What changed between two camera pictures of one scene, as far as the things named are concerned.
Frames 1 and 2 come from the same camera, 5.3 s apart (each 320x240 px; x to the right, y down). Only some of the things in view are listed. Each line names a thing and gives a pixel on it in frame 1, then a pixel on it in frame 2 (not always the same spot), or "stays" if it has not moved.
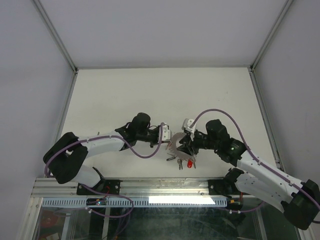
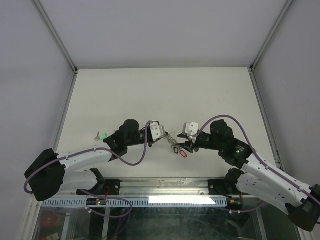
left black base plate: x=108 y=186 stays
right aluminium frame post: x=286 y=8 stays
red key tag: x=189 y=163 to x=183 y=154
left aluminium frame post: x=53 y=32 stays
